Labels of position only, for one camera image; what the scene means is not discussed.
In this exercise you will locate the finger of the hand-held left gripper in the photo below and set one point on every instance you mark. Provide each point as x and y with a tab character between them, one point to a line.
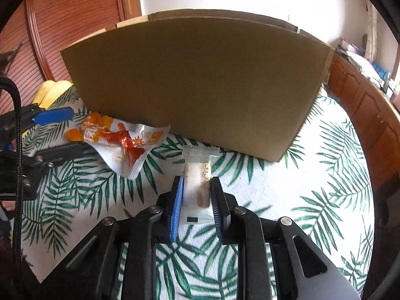
62	153
53	115

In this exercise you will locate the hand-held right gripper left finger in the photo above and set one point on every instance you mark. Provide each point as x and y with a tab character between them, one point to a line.
176	206

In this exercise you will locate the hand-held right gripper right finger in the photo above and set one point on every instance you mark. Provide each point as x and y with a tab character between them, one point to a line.
218	206

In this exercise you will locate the clear cream biscuit packet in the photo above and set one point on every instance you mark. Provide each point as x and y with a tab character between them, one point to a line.
197	181

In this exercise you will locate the orange and white snack packet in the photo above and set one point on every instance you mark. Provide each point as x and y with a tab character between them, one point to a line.
125	143

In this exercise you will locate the brown cardboard box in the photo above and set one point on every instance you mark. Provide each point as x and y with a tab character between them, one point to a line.
200	84

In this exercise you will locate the yellow bananas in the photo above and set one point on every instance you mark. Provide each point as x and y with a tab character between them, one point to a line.
53	90

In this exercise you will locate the wooden slatted headboard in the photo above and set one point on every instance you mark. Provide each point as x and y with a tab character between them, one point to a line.
78	22

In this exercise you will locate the leaf print bed cover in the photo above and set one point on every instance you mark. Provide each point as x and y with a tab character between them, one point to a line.
312	178

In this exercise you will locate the wooden cabinet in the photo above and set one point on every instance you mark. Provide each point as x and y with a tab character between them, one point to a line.
359	100

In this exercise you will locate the stack of books and papers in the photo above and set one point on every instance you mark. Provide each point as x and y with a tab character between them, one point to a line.
359	59

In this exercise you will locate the beige curtain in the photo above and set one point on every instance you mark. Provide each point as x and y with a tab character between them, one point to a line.
373	31

